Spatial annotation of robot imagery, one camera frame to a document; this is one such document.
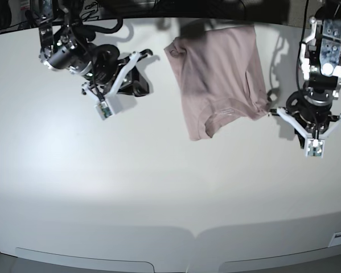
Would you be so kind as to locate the black cable bundle background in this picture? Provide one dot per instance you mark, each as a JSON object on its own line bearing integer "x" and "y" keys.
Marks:
{"x": 92, "y": 10}

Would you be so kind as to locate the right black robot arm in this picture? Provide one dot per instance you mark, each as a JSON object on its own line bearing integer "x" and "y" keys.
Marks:
{"x": 67, "y": 43}

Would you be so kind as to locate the mauve pink T-shirt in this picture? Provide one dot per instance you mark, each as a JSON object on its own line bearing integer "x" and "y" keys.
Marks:
{"x": 220, "y": 78}

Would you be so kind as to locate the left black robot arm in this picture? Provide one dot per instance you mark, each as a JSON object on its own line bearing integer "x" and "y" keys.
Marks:
{"x": 319, "y": 62}

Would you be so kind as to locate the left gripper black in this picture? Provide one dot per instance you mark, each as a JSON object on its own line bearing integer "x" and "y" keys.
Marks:
{"x": 312, "y": 109}

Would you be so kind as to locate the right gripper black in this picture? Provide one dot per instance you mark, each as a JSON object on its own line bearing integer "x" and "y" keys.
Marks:
{"x": 106, "y": 59}

